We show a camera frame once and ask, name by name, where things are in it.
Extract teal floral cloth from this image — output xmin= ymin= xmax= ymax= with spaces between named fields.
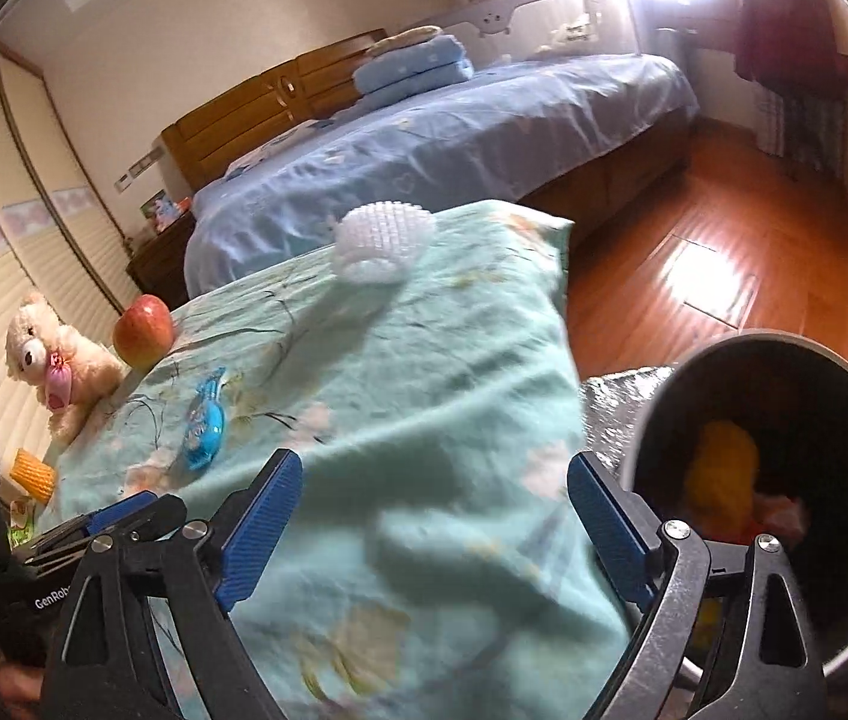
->
xmin=41 ymin=199 xmax=635 ymax=720

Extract pale pillow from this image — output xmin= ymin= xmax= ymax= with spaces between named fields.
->
xmin=364 ymin=25 xmax=436 ymax=53

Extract wooden headboard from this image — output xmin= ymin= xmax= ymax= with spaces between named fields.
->
xmin=161 ymin=30 xmax=387 ymax=192

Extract folded blue quilt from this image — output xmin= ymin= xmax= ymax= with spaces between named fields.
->
xmin=353 ymin=34 xmax=474 ymax=95

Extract photo frame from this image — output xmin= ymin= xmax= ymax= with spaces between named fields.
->
xmin=139 ymin=190 xmax=174 ymax=233

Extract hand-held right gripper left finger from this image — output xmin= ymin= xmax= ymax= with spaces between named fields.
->
xmin=41 ymin=448 xmax=305 ymax=720

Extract red apple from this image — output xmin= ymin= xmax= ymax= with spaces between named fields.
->
xmin=113 ymin=295 xmax=175 ymax=370

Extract wooden nightstand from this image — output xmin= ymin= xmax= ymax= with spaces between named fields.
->
xmin=126 ymin=214 xmax=196 ymax=312

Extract patterned curtain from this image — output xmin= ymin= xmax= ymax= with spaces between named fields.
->
xmin=757 ymin=79 xmax=848 ymax=181

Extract grey bed guard rail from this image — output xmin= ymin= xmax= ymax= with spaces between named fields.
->
xmin=424 ymin=0 xmax=639 ymax=65

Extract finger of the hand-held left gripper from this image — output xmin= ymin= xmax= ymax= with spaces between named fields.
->
xmin=15 ymin=491 xmax=189 ymax=563

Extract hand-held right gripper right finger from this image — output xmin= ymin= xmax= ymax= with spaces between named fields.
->
xmin=566 ymin=451 xmax=830 ymax=720

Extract black round bin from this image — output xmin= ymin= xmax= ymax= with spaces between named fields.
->
xmin=619 ymin=330 xmax=848 ymax=680

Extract hanging red coat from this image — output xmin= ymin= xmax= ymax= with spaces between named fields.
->
xmin=735 ymin=0 xmax=848 ymax=87

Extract bed with blue sheet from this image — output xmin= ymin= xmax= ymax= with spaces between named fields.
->
xmin=184 ymin=52 xmax=699 ymax=301

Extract white foam fruit net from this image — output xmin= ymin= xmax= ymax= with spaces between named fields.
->
xmin=332 ymin=201 xmax=436 ymax=284

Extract yellow corn toy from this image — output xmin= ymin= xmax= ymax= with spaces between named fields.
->
xmin=9 ymin=448 xmax=58 ymax=502

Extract blue candy wrapper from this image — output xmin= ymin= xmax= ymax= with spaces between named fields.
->
xmin=185 ymin=366 xmax=230 ymax=472

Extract cream sliding wardrobe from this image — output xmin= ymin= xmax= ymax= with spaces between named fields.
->
xmin=0 ymin=45 xmax=144 ymax=451

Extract white teddy bear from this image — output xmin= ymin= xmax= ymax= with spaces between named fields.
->
xmin=4 ymin=291 xmax=125 ymax=443

